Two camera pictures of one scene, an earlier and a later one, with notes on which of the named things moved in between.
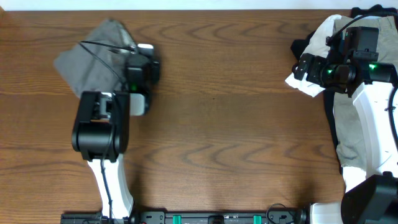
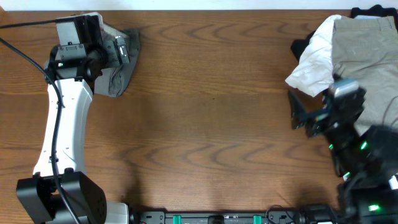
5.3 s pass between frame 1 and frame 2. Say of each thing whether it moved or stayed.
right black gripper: moved
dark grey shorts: moved
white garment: stayed
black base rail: stayed
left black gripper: moved
